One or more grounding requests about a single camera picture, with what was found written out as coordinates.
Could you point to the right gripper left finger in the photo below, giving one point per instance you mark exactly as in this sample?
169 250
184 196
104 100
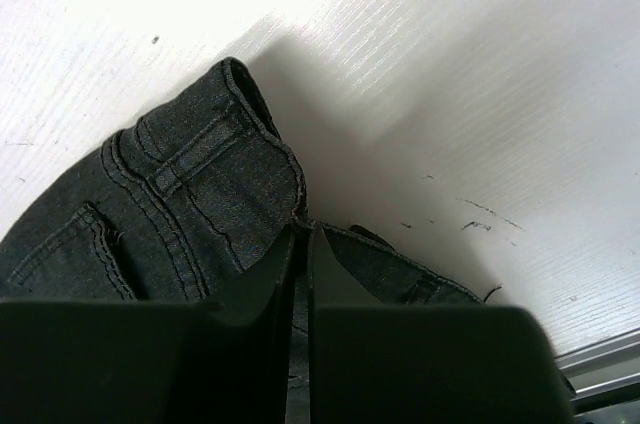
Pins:
220 360

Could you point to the black denim trousers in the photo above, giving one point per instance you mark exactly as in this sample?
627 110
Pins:
190 197

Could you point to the aluminium table frame rail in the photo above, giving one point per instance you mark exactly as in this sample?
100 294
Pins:
605 378

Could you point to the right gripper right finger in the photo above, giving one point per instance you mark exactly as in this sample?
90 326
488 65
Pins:
372 362

